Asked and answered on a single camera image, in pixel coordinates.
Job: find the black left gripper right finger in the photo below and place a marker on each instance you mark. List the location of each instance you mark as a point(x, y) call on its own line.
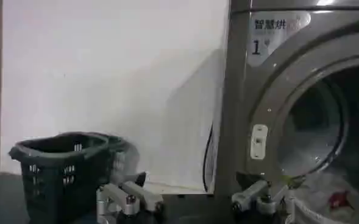
point(252, 194)

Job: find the grey dryer machine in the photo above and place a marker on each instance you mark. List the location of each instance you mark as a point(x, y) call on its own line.
point(298, 97)

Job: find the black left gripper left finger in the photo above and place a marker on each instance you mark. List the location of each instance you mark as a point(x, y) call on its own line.
point(130, 192)

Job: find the red garment piece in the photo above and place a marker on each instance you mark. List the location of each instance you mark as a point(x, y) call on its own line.
point(339, 200)

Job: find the dark green laundry basket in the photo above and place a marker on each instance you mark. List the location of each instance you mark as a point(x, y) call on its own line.
point(66, 175)

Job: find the white cloth in drum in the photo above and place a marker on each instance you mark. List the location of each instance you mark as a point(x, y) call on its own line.
point(334, 201)

